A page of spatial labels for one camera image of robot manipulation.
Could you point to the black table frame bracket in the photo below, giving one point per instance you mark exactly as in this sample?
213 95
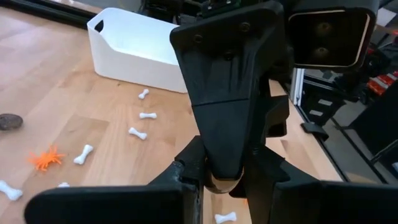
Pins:
314 130

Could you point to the orange plastic toy spider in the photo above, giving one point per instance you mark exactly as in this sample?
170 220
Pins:
46 158

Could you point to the black table frame rail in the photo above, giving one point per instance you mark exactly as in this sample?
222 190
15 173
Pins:
332 155
46 14

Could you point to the white plastic toy bone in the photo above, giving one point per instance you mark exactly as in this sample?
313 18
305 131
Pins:
83 154
11 190
137 133
143 93
63 184
148 115
225 217

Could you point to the dark brown plastic toy bug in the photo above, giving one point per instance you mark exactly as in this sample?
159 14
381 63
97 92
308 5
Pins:
10 121

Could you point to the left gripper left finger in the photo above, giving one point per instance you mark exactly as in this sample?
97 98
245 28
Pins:
109 205

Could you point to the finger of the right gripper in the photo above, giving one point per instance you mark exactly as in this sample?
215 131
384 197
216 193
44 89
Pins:
224 77
276 115

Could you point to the white plastic bin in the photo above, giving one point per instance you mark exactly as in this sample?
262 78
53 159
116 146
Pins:
133 56

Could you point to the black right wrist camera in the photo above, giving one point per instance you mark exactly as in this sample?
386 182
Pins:
329 37

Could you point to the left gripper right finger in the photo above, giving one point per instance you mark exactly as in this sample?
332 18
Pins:
342 205

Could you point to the red and white box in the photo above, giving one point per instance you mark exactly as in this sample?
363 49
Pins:
382 84

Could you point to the silver aluminium post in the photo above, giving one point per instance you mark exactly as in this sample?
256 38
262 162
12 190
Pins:
297 87

